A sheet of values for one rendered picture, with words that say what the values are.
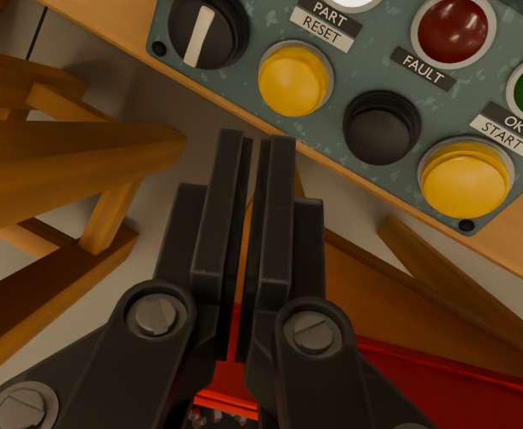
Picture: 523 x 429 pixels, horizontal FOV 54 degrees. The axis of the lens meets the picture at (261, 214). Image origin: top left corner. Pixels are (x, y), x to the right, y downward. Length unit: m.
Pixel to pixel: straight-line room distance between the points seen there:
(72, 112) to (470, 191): 0.82
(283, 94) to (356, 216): 0.97
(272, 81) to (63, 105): 0.79
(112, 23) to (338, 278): 0.20
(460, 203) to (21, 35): 1.14
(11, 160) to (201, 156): 0.73
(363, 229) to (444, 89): 0.98
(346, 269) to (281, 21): 0.19
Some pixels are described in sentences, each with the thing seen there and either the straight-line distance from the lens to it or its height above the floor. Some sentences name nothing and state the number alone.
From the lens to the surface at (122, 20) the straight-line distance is 0.23.
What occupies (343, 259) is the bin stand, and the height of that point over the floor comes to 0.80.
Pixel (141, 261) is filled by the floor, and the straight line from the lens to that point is 1.20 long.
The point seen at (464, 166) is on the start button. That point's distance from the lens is 0.19.
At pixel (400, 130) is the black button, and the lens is 0.18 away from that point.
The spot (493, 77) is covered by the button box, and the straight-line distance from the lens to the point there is 0.18.
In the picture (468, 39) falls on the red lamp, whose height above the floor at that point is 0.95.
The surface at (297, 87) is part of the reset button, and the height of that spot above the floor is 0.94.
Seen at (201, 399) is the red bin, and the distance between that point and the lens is 0.23.
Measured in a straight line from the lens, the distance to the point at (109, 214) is 0.94.
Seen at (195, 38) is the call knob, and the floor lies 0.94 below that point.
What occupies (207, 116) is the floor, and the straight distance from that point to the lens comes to 1.13.
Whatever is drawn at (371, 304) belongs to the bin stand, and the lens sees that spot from 0.34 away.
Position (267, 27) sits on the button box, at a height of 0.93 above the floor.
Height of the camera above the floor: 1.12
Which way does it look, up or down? 80 degrees down
